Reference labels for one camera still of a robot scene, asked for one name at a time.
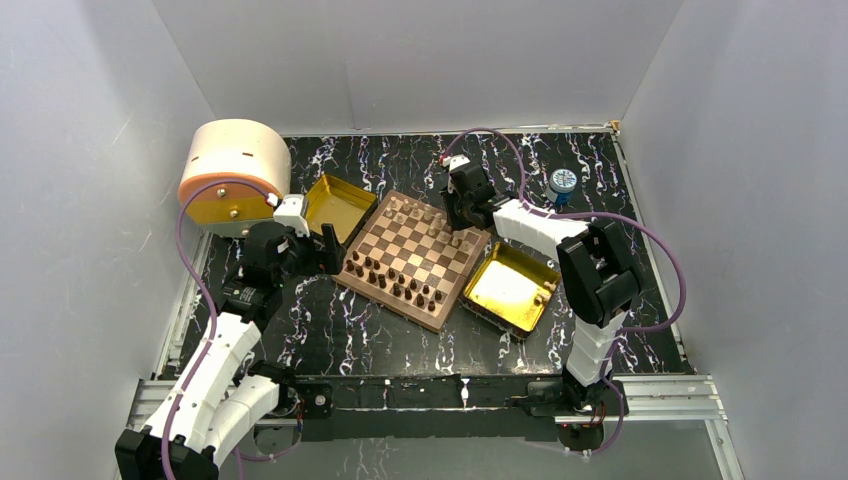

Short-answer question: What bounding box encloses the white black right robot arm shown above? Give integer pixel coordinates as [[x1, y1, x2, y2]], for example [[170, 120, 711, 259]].
[[440, 155, 643, 414]]

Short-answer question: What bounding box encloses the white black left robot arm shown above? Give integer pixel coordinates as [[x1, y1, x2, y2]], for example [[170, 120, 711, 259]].
[[115, 222, 346, 479]]

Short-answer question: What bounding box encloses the dark chess pieces row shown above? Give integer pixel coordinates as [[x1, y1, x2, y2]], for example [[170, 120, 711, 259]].
[[335, 247, 456, 322]]

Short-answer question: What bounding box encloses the wooden chess board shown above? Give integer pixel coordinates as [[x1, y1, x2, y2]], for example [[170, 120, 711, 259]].
[[334, 190, 491, 333]]

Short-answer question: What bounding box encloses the gold tin with white pieces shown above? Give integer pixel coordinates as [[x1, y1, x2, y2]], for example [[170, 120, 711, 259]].
[[460, 242, 561, 341]]

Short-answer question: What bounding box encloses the empty gold tin box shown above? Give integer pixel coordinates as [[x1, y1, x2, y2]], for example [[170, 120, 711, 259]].
[[305, 174, 377, 247]]

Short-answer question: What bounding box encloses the cream orange round appliance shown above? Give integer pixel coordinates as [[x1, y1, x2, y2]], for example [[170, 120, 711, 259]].
[[178, 119, 292, 238]]

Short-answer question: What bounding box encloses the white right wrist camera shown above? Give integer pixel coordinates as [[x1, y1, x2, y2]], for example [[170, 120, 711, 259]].
[[439, 154, 470, 172]]

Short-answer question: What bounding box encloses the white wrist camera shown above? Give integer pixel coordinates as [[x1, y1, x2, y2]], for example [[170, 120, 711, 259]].
[[272, 194, 310, 238], [439, 154, 470, 172]]

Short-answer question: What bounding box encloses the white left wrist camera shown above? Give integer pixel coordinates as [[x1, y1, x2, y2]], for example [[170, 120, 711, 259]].
[[272, 194, 310, 238]]

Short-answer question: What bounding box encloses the black aluminium base frame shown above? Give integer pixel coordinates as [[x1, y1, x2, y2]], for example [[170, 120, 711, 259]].
[[125, 374, 730, 458]]

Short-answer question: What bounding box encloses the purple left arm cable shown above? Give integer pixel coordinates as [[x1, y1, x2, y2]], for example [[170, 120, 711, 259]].
[[160, 178, 280, 480]]

